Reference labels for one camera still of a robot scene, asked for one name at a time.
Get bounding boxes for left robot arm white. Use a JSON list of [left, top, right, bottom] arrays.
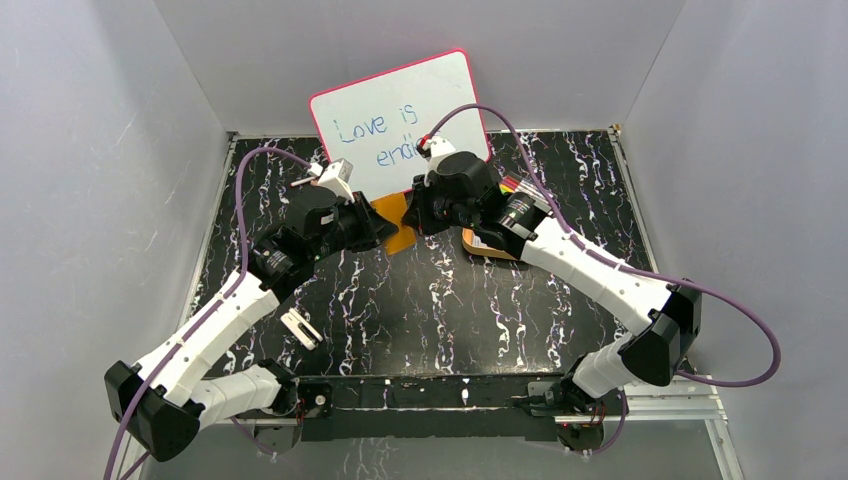
[[104, 186, 398, 462]]

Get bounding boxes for pink framed whiteboard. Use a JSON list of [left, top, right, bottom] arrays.
[[309, 49, 491, 200]]

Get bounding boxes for orange oval tray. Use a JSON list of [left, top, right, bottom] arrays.
[[461, 229, 515, 261]]

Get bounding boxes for pack of coloured markers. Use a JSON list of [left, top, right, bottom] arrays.
[[499, 174, 551, 214]]

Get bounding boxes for white marker red cap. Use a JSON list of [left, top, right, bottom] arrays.
[[290, 176, 320, 188]]

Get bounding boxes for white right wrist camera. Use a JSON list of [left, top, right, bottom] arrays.
[[416, 135, 457, 162]]

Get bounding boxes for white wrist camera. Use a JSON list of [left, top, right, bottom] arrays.
[[308, 158, 355, 203], [416, 135, 457, 162]]

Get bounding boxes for orange leather card holder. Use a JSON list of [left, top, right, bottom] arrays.
[[371, 192, 416, 255]]

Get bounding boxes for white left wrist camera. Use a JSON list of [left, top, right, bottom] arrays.
[[308, 158, 355, 203]]

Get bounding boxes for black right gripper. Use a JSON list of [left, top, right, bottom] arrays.
[[401, 173, 477, 238]]

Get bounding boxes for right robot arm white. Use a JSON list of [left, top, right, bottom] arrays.
[[403, 152, 701, 414]]

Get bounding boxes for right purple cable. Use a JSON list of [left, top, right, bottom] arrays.
[[423, 103, 782, 389]]

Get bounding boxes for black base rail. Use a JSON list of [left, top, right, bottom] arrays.
[[231, 374, 631, 445]]

